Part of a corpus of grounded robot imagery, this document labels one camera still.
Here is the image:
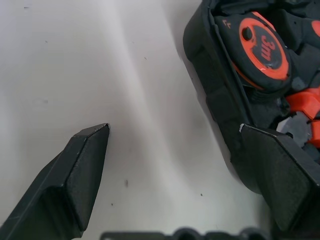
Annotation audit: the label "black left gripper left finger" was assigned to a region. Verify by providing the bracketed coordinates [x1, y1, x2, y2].
[0, 122, 112, 240]

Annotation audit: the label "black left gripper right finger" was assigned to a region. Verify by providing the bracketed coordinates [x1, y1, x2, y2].
[239, 122, 320, 232]

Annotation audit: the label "black tool case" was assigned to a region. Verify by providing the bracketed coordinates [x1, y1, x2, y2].
[182, 0, 320, 195]

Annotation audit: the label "black orange tape measure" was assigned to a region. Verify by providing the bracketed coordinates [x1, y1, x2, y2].
[214, 10, 293, 94]

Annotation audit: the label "orange handled pliers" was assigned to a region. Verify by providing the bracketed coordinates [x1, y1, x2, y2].
[275, 85, 320, 161]

